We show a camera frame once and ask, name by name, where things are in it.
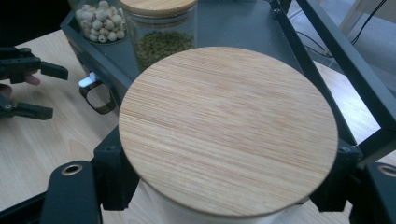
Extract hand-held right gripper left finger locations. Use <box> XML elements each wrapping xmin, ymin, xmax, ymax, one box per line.
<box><xmin>92</xmin><ymin>125</ymin><xmax>142</xmax><ymax>211</ymax></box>

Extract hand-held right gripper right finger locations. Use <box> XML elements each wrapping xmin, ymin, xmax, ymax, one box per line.
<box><xmin>309</xmin><ymin>138</ymin><xmax>364</xmax><ymax>213</ymax></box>

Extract glass jar of lotus seeds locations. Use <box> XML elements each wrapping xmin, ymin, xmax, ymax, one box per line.
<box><xmin>66</xmin><ymin>0</ymin><xmax>129</xmax><ymax>45</ymax></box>

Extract glass jar of white grains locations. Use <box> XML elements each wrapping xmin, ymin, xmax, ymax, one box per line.
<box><xmin>118</xmin><ymin>46</ymin><xmax>339</xmax><ymax>224</ymax></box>

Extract dark grey corner storage rack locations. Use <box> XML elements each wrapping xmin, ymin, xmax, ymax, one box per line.
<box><xmin>60</xmin><ymin>0</ymin><xmax>396</xmax><ymax>169</ymax></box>

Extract light wooden desk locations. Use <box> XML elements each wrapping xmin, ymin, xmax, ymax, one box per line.
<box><xmin>338</xmin><ymin>0</ymin><xmax>396</xmax><ymax>35</ymax></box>

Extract grey floor cable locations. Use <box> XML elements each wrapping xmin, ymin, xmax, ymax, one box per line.
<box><xmin>294</xmin><ymin>30</ymin><xmax>332</xmax><ymax>60</ymax></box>

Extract black floor cable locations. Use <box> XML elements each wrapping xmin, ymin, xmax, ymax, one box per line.
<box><xmin>350</xmin><ymin>0</ymin><xmax>389</xmax><ymax>45</ymax></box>

